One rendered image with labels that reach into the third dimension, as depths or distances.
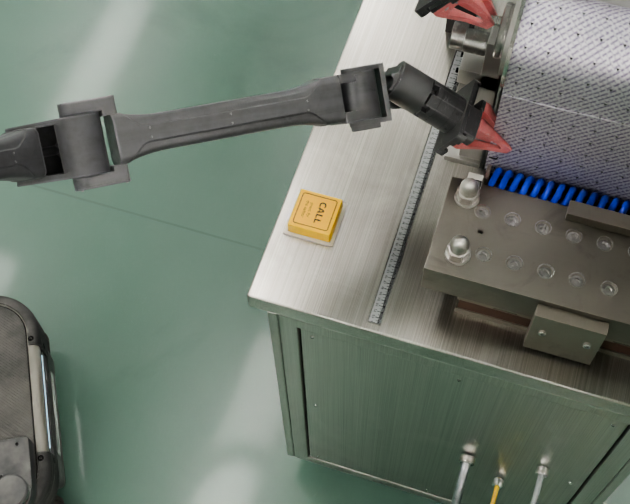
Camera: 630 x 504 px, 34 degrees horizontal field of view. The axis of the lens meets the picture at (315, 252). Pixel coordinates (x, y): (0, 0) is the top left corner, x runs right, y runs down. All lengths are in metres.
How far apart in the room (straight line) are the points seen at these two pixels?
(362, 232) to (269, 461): 0.93
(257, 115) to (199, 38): 1.71
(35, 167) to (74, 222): 1.45
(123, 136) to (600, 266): 0.68
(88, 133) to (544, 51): 0.58
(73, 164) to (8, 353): 1.12
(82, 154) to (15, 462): 1.06
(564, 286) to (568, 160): 0.18
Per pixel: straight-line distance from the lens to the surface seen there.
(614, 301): 1.47
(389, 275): 1.59
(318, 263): 1.59
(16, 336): 2.37
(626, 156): 1.47
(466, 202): 1.50
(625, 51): 1.35
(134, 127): 1.29
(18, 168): 1.29
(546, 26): 1.35
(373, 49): 1.83
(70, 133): 1.28
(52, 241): 2.74
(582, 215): 1.51
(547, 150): 1.49
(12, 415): 2.30
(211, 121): 1.32
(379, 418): 1.91
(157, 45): 3.04
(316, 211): 1.61
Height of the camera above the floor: 2.32
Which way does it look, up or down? 62 degrees down
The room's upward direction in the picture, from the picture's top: 2 degrees counter-clockwise
